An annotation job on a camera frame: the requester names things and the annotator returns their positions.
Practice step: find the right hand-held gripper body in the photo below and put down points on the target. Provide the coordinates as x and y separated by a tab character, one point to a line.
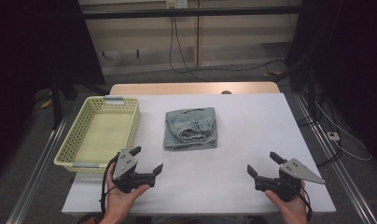
290	171

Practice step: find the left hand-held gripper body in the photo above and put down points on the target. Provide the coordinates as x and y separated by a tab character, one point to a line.
124	165

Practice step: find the pale yellow plastic basket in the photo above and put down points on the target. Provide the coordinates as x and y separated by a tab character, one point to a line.
99	133

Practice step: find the person's right hand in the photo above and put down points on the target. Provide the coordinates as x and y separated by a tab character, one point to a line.
292	210

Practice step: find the person's left hand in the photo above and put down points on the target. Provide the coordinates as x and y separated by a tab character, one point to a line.
119	203

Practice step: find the white table cover sheet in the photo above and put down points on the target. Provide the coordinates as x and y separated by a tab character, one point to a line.
239	140

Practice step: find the white power strip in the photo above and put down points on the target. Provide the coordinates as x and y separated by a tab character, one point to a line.
333	136

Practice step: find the light wooden table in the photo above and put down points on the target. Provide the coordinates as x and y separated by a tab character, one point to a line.
183	88

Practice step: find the dark round table grommet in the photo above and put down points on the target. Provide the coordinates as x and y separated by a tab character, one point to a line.
226	92

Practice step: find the black metal stand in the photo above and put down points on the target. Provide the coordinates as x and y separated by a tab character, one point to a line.
56	102

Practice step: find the black curtain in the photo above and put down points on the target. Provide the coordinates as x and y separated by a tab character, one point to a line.
348	46
28	62

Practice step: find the black horizontal metal bar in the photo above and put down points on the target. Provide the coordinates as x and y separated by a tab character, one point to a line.
189	13

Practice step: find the aluminium floor rail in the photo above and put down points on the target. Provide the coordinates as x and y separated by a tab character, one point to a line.
339	168
37	168

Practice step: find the white wall socket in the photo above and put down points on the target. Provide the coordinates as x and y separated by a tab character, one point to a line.
176	3

